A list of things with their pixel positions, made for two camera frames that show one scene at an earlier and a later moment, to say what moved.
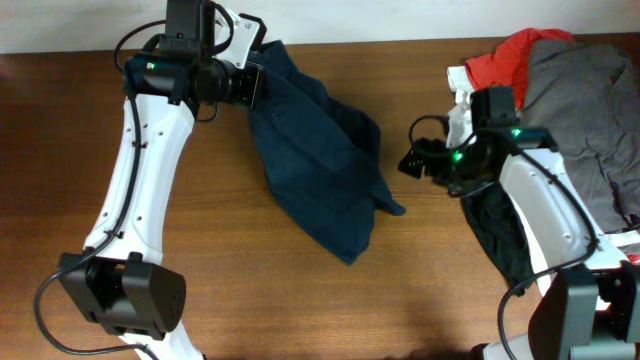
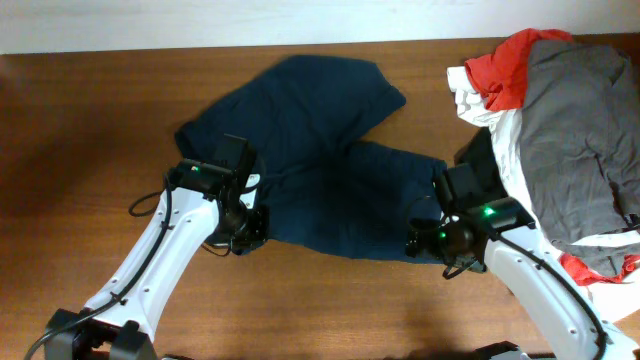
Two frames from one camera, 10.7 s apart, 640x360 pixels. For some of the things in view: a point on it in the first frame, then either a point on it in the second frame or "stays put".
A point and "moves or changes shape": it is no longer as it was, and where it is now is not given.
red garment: (507, 66) stays put
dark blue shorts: (321, 155) moves or changes shape
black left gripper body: (236, 86) → (243, 227)
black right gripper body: (455, 167) → (436, 239)
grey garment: (589, 96) stays put
